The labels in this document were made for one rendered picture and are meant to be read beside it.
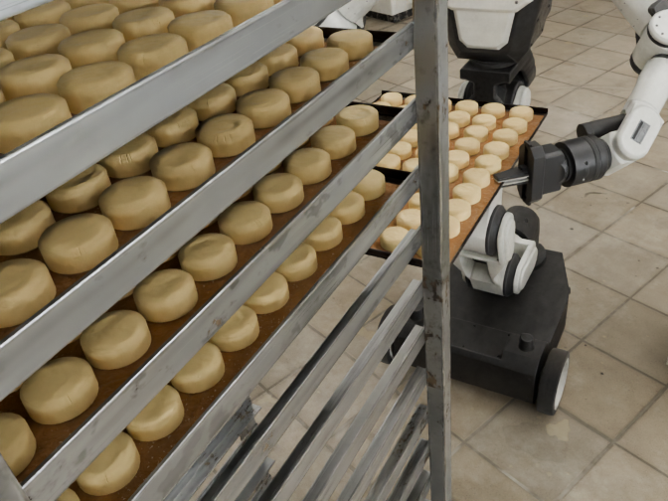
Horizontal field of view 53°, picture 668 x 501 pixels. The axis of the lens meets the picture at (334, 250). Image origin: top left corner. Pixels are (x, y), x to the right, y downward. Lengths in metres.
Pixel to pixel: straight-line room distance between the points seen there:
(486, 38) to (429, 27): 0.94
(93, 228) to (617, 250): 2.54
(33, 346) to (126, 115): 0.14
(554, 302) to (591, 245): 0.62
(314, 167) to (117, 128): 0.31
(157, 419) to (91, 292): 0.18
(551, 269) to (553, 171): 1.16
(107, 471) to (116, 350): 0.10
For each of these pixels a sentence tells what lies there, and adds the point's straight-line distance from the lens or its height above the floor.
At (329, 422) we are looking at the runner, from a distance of 0.79.
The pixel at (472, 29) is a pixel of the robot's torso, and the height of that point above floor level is 1.12.
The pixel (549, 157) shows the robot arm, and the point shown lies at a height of 1.04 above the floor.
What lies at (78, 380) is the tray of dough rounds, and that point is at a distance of 0.51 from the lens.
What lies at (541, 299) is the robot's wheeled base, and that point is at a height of 0.17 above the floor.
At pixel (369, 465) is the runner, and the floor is 0.89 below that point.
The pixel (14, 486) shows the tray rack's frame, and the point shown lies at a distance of 0.41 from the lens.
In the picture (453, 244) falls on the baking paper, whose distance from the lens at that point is 1.13.
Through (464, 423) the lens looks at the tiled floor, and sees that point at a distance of 2.15.
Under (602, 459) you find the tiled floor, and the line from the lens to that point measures 2.13.
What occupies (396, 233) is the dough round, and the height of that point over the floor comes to 1.02.
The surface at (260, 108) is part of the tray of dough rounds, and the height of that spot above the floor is 1.42.
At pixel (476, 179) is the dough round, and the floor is 1.02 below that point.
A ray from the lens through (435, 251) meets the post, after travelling 0.91.
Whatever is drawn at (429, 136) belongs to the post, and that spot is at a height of 1.29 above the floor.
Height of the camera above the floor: 1.66
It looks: 35 degrees down
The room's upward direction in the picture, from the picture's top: 7 degrees counter-clockwise
